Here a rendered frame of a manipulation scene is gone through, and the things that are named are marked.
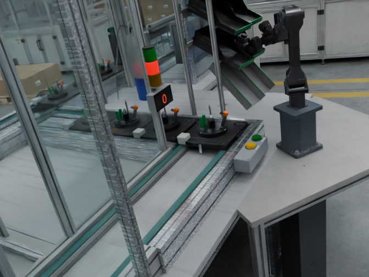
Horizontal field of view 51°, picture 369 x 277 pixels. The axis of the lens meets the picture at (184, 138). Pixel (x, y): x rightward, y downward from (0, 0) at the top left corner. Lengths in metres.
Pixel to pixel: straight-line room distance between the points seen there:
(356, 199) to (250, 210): 1.59
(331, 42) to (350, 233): 3.44
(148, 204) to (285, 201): 0.50
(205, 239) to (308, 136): 0.66
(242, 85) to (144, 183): 0.76
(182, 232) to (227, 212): 0.23
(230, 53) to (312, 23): 3.70
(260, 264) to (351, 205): 1.44
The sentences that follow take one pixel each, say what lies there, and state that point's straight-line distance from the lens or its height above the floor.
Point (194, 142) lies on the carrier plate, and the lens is 1.67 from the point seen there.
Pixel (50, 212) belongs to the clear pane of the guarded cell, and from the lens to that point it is 0.79.
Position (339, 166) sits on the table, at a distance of 1.64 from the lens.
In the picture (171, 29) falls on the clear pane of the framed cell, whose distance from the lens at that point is 2.73.
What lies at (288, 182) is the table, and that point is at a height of 0.86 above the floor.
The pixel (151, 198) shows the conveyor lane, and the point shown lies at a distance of 1.46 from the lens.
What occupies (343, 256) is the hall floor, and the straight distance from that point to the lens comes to 2.49.
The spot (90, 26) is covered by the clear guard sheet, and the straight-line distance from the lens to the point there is 1.33.
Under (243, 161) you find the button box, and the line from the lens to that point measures 1.51.
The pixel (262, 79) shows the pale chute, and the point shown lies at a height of 1.04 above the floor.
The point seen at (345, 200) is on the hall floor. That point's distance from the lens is 2.91.
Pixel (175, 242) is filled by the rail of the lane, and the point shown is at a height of 0.92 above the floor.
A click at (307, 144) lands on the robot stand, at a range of 1.71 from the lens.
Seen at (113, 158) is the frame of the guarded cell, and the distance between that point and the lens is 0.88.
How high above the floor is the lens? 1.73
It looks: 26 degrees down
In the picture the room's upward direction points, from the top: 11 degrees counter-clockwise
